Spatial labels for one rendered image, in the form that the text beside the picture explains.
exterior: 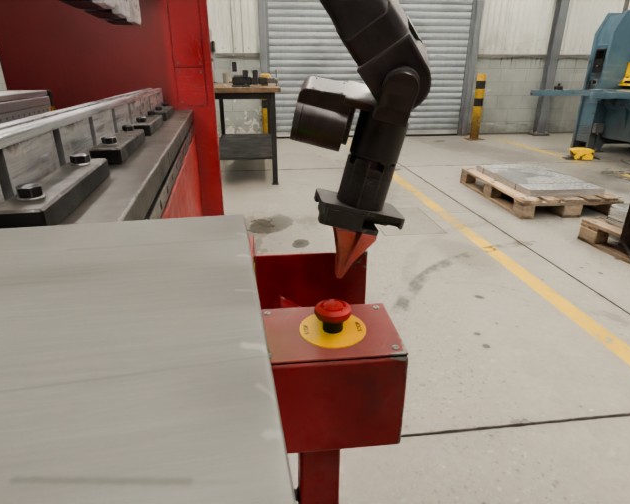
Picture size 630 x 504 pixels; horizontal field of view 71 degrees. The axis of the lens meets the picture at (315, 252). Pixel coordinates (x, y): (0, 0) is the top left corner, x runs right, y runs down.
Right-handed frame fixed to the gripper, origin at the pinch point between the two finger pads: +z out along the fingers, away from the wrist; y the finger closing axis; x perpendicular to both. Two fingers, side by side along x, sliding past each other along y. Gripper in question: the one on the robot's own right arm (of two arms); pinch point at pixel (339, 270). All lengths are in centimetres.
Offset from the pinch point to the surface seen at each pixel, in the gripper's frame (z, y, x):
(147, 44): -18, 65, -164
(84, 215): 0.5, 32.0, -3.7
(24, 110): 4, 74, -79
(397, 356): 1.7, -4.0, 15.0
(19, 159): -3.5, 41.3, -8.0
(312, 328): 3.1, 3.8, 9.8
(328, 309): 0.0, 3.0, 10.8
